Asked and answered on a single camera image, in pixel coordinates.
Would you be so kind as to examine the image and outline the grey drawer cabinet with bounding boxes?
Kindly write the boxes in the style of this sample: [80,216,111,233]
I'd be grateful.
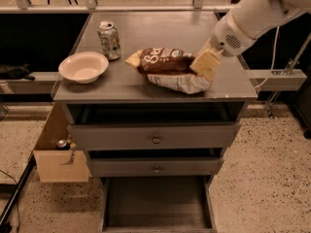
[52,11,259,180]

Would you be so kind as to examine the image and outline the can in cardboard box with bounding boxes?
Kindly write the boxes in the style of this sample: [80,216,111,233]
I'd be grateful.
[56,139,70,150]

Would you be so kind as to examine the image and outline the crushed soda can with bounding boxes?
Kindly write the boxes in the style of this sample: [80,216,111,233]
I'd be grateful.
[97,20,121,61]

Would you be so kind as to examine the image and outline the black floor rail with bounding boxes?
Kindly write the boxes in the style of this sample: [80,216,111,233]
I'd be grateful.
[0,156,35,233]

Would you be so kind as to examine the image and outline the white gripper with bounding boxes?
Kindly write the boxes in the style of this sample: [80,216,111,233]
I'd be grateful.
[190,13,256,83]

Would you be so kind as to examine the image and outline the bottom grey drawer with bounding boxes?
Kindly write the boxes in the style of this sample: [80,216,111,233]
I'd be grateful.
[98,176,218,233]

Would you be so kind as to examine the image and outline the black object on ledge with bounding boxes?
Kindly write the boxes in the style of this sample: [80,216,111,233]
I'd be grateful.
[0,64,35,81]

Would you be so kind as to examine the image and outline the cardboard box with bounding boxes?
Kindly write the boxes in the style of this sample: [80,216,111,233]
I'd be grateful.
[33,104,90,183]

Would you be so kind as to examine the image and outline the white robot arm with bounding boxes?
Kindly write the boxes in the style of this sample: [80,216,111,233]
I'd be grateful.
[190,0,311,82]

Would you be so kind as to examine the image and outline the top grey drawer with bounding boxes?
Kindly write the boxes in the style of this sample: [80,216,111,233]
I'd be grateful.
[68,123,241,150]

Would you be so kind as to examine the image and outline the white bowl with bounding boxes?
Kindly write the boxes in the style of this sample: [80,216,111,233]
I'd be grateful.
[58,51,109,83]

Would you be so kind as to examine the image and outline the brown chip bag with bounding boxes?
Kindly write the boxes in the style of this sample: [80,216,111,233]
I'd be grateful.
[125,48,212,94]

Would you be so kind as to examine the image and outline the white cable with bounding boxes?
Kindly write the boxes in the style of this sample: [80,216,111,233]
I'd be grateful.
[253,26,281,90]

